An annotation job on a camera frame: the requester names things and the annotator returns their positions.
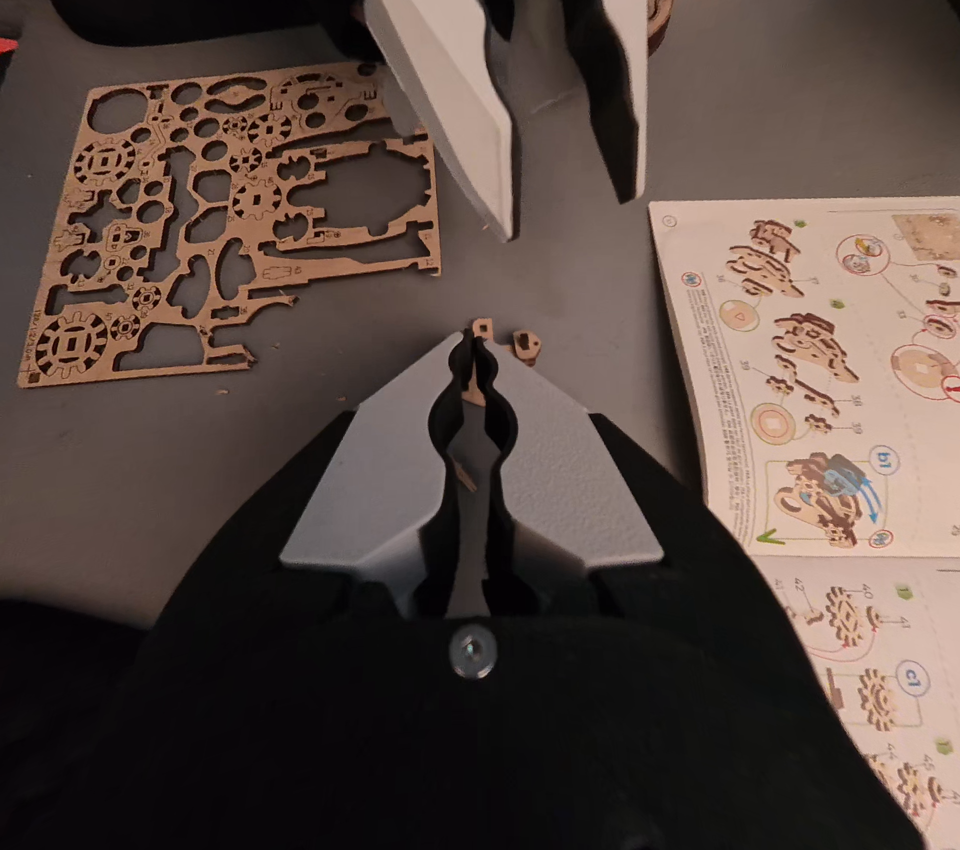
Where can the open instruction booklet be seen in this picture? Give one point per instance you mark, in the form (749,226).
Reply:
(750,265)

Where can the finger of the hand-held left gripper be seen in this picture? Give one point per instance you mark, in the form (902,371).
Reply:
(622,2)
(427,39)

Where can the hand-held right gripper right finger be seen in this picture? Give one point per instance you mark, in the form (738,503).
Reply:
(585,490)

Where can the short wooden peg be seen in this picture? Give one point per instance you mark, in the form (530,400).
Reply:
(465,478)

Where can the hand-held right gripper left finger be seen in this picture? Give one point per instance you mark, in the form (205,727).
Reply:
(360,490)

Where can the wooden bracket plate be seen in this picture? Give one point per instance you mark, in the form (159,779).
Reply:
(474,391)

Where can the punched wooden part sheet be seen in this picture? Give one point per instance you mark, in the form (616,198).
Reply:
(360,265)

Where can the wooden link arm piece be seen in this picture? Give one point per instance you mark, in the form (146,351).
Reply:
(525,347)

